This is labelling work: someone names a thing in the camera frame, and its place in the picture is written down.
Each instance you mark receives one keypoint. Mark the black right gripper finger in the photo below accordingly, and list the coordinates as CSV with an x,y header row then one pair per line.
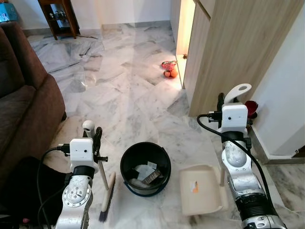
x,y
221,101

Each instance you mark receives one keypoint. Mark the red cylindrical can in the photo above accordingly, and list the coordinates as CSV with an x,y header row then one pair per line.
x,y
251,109

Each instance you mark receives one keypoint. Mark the red bag with oranges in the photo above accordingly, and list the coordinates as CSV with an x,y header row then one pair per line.
x,y
169,69

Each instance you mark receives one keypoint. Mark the turquoise box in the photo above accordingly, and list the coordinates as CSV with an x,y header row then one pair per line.
x,y
8,12

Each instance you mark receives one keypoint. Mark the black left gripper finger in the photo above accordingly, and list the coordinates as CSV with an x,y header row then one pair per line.
x,y
98,136

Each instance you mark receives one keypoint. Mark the black plastic bucket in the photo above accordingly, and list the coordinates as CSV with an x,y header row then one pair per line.
x,y
131,157

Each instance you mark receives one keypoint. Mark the dark wooden side table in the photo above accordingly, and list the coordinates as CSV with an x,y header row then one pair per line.
x,y
71,19

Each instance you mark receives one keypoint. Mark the wooden broom with white knob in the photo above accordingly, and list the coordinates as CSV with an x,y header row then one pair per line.
x,y
107,200

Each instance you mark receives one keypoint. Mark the black fabric bag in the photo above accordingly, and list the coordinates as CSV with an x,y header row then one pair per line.
x,y
21,191

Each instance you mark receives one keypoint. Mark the tall light wood cabinet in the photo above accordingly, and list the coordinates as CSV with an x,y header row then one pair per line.
x,y
228,47

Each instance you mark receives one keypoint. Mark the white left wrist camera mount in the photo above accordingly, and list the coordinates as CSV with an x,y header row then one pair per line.
x,y
82,152

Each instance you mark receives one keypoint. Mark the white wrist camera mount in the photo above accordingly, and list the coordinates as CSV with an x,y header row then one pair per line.
x,y
82,152
234,117

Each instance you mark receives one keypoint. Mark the white paper scrap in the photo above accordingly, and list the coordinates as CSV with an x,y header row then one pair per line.
x,y
152,165

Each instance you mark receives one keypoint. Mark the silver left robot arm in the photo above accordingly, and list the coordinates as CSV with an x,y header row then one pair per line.
x,y
76,196

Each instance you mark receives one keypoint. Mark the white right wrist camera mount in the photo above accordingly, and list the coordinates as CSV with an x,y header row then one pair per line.
x,y
234,117

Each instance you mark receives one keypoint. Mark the dark brown sofa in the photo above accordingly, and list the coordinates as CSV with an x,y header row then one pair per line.
x,y
24,95

